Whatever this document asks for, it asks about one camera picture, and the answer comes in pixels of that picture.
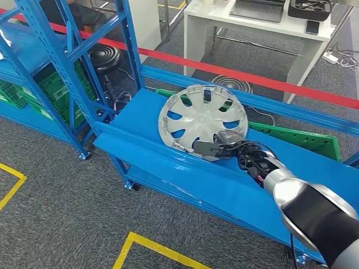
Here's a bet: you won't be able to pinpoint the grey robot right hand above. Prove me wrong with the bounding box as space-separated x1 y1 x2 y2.
213 129 246 147

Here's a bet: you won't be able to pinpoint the silver plastic hubcap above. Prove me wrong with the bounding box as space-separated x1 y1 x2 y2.
157 84 249 162

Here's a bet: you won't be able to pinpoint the blue metal shelf rack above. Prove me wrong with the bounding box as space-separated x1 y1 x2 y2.
14 0 359 265
0 0 119 161

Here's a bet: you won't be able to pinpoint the black ribbed round disc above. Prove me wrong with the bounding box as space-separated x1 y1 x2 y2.
211 75 254 95

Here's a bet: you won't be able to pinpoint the red barrier tape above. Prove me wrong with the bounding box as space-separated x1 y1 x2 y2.
0 9 359 111

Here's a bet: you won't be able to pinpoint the green plastic crate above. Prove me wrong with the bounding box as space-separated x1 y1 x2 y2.
248 120 342 162
17 61 97 129
0 81 29 110
155 88 234 112

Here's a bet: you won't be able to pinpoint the white desk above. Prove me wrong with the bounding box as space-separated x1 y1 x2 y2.
184 0 337 105

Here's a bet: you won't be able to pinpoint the grey laptop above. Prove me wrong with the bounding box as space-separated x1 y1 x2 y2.
229 0 286 24

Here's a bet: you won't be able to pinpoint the clear plastic dish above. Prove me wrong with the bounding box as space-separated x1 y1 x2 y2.
191 0 219 13

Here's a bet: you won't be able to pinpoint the steel tube table leg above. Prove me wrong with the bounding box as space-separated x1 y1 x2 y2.
164 0 187 40
328 5 355 52

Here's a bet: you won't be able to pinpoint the white power strip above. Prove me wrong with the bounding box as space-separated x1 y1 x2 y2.
322 51 340 64

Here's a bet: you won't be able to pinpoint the white cabinet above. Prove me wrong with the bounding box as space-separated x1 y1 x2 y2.
128 0 162 64

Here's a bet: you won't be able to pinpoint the yellow floor tape square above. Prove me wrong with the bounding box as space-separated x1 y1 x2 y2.
112 231 212 269

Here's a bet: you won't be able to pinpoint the black round stool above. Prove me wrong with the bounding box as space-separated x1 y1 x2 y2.
88 45 132 114

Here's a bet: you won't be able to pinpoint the person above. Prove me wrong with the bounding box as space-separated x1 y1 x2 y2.
39 0 108 34

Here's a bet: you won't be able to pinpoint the black right wrist camera bracket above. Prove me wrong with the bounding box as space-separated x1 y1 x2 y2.
193 139 239 160

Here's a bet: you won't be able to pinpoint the black floor cables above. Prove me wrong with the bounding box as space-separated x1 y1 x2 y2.
327 43 359 73

